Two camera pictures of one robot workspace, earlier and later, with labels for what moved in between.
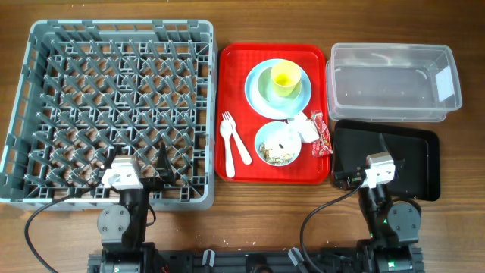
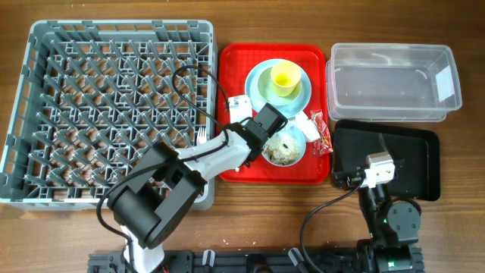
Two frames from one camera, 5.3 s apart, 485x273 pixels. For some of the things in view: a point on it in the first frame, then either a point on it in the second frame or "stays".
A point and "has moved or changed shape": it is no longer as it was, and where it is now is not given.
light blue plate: [270, 109] stays
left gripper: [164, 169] to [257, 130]
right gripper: [352, 180] stays
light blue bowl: [277, 144] has moved or changed shape
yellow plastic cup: [286, 76] stays
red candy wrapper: [323, 146] stays
